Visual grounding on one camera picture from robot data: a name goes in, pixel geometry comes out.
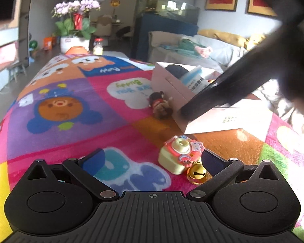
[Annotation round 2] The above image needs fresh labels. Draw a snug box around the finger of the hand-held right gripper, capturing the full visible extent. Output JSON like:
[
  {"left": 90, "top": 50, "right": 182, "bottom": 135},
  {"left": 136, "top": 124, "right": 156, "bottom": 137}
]
[{"left": 179, "top": 40, "right": 282, "bottom": 121}]

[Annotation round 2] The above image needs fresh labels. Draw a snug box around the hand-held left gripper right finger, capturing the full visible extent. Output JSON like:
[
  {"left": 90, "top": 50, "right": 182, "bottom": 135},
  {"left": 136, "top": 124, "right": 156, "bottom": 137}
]
[{"left": 186, "top": 149, "right": 288, "bottom": 202}]

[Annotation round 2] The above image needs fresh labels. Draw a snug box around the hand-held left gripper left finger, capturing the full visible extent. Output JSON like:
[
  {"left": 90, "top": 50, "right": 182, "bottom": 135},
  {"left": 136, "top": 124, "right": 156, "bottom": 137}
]
[{"left": 22, "top": 148, "right": 119, "bottom": 202}]

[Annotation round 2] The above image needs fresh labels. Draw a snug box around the gold bell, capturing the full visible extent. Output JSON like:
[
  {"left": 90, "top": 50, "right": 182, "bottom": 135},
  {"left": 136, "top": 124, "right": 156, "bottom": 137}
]
[{"left": 187, "top": 163, "right": 208, "bottom": 185}]

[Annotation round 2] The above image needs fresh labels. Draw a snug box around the blue and white packet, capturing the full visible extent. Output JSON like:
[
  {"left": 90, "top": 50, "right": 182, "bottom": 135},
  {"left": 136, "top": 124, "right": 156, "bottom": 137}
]
[{"left": 181, "top": 65, "right": 211, "bottom": 95}]

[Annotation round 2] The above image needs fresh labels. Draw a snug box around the white box lid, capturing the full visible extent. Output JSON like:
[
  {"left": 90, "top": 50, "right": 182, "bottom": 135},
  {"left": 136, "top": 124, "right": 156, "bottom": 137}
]
[{"left": 184, "top": 99, "right": 273, "bottom": 143}]

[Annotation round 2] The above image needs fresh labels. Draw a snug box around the yellow toy camera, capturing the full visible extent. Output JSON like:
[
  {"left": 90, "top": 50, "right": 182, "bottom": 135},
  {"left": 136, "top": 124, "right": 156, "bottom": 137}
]
[{"left": 158, "top": 135, "right": 206, "bottom": 175}]

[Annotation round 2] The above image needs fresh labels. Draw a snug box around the black fluffy plush toy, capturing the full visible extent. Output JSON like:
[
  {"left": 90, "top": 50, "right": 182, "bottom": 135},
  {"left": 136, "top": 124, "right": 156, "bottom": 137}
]
[{"left": 165, "top": 64, "right": 190, "bottom": 79}]

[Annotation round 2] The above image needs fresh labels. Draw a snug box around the pink cardboard box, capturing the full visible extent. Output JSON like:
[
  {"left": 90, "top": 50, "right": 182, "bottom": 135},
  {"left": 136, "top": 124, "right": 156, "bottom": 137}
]
[{"left": 151, "top": 61, "right": 233, "bottom": 135}]

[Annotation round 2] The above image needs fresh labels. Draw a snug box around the brown plush toy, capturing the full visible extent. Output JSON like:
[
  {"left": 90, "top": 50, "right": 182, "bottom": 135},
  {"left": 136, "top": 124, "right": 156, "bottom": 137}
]
[{"left": 148, "top": 91, "right": 174, "bottom": 119}]

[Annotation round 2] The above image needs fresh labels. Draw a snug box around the pink cloth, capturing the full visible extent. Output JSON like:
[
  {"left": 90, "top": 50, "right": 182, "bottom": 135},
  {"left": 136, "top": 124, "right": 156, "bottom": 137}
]
[{"left": 195, "top": 45, "right": 214, "bottom": 58}]

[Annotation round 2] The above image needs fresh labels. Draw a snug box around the yellow plush toy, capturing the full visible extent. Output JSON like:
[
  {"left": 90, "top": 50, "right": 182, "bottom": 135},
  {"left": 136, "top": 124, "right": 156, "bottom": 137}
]
[{"left": 244, "top": 33, "right": 266, "bottom": 50}]

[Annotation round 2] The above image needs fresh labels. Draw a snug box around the colourful printed cartoon blanket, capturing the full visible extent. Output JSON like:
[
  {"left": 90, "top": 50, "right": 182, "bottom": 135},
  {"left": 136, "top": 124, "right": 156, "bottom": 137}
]
[{"left": 0, "top": 51, "right": 304, "bottom": 243}]

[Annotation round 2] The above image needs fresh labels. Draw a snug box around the green cloth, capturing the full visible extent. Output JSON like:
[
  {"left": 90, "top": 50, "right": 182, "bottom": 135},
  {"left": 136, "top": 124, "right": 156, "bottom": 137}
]
[{"left": 165, "top": 37, "right": 203, "bottom": 55}]

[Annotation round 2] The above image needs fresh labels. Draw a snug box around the yellow cushion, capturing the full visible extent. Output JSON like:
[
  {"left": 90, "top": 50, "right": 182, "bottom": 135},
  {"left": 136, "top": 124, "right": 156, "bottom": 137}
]
[{"left": 198, "top": 29, "right": 247, "bottom": 47}]

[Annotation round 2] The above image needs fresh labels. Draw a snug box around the grey sofa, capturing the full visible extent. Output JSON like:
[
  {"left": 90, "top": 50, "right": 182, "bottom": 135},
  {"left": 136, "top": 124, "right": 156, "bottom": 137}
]
[{"left": 148, "top": 29, "right": 304, "bottom": 145}]

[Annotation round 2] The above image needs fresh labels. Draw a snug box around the blue cabinet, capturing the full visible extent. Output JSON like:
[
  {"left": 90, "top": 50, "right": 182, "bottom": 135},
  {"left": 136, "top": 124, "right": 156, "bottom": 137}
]
[{"left": 135, "top": 13, "right": 200, "bottom": 62}]

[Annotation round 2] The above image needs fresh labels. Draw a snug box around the glass aquarium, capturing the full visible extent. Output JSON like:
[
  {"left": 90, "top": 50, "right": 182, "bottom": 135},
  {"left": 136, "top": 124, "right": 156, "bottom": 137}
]
[{"left": 137, "top": 0, "right": 201, "bottom": 19}]

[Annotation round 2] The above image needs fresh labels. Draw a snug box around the black chair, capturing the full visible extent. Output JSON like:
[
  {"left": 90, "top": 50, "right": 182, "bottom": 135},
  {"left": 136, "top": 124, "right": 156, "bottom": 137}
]
[{"left": 116, "top": 26, "right": 132, "bottom": 41}]

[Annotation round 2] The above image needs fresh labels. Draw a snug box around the clear jar with red lid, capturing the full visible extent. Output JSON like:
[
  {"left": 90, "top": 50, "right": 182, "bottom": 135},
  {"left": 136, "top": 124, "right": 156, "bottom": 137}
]
[{"left": 93, "top": 38, "right": 104, "bottom": 55}]

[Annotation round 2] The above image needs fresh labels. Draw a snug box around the orange plastic container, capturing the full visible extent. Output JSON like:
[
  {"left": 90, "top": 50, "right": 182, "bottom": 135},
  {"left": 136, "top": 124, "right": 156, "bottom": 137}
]
[{"left": 65, "top": 45, "right": 88, "bottom": 55}]

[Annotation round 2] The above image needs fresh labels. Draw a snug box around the potted pink orchid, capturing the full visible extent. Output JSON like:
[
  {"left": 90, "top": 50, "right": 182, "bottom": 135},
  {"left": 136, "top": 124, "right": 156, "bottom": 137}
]
[{"left": 52, "top": 0, "right": 102, "bottom": 54}]

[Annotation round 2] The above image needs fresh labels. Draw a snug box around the orange box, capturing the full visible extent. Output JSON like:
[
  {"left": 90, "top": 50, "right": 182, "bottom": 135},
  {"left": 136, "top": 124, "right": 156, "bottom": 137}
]
[{"left": 43, "top": 37, "right": 57, "bottom": 51}]

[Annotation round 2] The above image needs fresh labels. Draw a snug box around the beige chair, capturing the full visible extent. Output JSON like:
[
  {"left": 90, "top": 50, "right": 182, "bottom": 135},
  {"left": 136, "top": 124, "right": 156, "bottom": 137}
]
[{"left": 95, "top": 15, "right": 115, "bottom": 37}]

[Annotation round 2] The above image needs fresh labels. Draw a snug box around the white wall shelf unit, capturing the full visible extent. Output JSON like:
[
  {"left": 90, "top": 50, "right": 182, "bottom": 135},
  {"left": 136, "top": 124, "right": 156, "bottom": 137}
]
[{"left": 0, "top": 18, "right": 21, "bottom": 83}]

